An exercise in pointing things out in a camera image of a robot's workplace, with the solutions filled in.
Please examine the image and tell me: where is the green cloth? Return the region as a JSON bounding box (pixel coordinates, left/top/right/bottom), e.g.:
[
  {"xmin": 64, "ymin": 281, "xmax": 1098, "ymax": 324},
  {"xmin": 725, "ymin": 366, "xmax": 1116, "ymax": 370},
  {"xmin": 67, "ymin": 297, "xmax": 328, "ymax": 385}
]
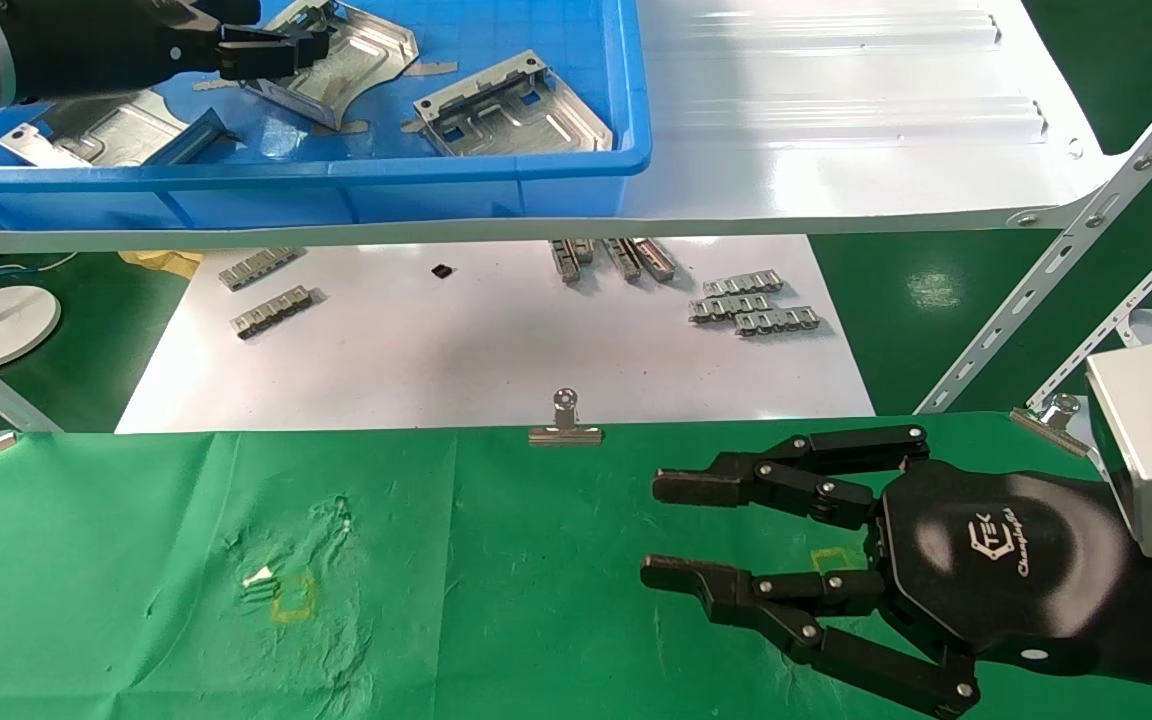
[{"xmin": 0, "ymin": 410, "xmax": 1152, "ymax": 720}]

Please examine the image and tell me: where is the yellow crumpled material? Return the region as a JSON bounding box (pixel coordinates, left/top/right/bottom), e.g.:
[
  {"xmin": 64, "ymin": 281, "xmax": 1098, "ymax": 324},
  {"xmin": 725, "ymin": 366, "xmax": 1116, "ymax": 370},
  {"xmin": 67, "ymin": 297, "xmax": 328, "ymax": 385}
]
[{"xmin": 119, "ymin": 250, "xmax": 205, "ymax": 279}]

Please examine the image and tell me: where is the white board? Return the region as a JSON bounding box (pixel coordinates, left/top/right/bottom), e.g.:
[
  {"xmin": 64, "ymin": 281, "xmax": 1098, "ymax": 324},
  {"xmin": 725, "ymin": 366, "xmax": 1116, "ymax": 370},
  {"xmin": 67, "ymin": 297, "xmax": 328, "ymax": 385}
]
[{"xmin": 114, "ymin": 235, "xmax": 877, "ymax": 434}]

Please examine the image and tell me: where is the white slotted angle bar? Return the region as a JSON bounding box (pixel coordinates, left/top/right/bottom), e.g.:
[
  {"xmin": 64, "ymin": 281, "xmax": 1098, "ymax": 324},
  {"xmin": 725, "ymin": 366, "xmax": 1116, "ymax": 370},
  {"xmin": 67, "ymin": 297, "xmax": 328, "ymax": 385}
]
[
  {"xmin": 1026, "ymin": 205, "xmax": 1152, "ymax": 411},
  {"xmin": 914, "ymin": 75, "xmax": 1152, "ymax": 416}
]

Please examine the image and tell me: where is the white metal shelf panel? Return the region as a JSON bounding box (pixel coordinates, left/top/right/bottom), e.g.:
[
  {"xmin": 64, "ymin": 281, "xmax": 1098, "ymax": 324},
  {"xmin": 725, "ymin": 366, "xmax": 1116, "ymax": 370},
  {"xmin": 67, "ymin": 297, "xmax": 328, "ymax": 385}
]
[{"xmin": 0, "ymin": 0, "xmax": 1132, "ymax": 254}]

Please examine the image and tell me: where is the stamped sheet metal bracket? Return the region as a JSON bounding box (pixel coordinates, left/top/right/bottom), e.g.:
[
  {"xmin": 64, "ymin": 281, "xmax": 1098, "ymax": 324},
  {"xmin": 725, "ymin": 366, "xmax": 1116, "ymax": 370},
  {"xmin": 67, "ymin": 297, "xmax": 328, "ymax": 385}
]
[
  {"xmin": 412, "ymin": 50, "xmax": 615, "ymax": 158},
  {"xmin": 241, "ymin": 0, "xmax": 420, "ymax": 132},
  {"xmin": 0, "ymin": 90, "xmax": 237, "ymax": 169}
]

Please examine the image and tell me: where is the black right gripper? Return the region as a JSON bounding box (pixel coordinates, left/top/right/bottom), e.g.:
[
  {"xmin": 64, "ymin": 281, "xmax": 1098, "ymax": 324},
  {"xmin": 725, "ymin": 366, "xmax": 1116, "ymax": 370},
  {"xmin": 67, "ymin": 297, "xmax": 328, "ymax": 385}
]
[{"xmin": 640, "ymin": 425, "xmax": 1139, "ymax": 719}]

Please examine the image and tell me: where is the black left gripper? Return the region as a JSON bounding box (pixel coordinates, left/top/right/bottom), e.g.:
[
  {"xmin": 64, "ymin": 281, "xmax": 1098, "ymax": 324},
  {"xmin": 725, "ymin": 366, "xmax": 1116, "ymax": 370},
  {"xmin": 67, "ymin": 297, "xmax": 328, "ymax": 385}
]
[{"xmin": 6, "ymin": 0, "xmax": 330, "ymax": 103}]

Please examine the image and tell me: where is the thin white cable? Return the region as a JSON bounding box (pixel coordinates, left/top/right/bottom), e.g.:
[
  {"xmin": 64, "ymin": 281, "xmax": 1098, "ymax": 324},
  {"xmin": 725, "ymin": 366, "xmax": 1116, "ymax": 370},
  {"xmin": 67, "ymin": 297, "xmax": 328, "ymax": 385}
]
[{"xmin": 0, "ymin": 252, "xmax": 79, "ymax": 289}]

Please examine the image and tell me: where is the blue plastic bin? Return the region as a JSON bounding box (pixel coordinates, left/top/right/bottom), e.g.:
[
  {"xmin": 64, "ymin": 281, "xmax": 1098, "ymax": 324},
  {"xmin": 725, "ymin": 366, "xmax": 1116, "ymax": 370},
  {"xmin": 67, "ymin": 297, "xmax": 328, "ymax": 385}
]
[{"xmin": 0, "ymin": 0, "xmax": 653, "ymax": 233}]

